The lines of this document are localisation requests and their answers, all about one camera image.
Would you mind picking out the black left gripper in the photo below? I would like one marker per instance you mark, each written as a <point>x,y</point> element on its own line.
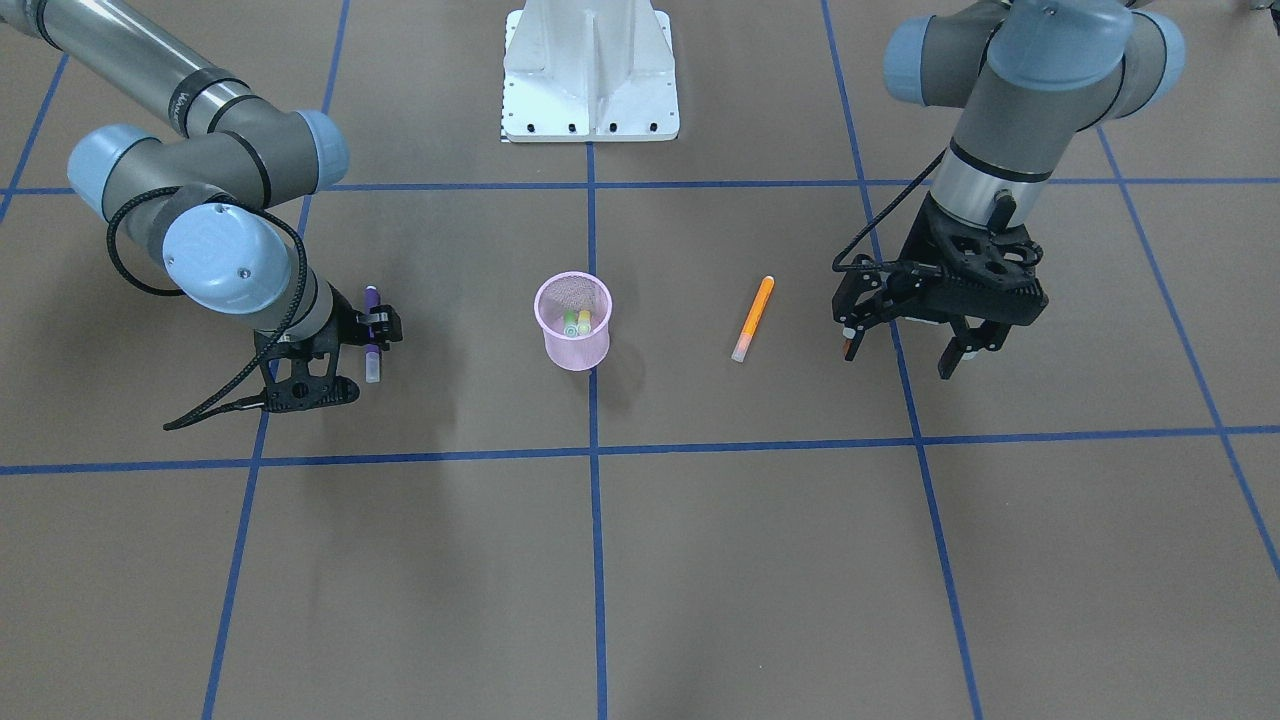
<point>866,291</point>

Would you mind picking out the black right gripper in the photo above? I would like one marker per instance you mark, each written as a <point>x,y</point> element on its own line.
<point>345,325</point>

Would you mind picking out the purple highlighter pen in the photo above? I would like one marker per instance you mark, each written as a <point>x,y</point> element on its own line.
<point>372,298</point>

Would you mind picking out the orange highlighter pen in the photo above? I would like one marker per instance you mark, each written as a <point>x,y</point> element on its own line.
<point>755,314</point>

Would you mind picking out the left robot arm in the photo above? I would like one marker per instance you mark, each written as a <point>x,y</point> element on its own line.
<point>1027,77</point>

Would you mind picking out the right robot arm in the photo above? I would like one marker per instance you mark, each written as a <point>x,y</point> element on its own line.
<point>200,206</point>

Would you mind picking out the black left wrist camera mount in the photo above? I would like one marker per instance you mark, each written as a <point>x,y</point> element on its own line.
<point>996,255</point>

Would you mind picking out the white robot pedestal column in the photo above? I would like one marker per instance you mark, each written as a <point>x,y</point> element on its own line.
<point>589,72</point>

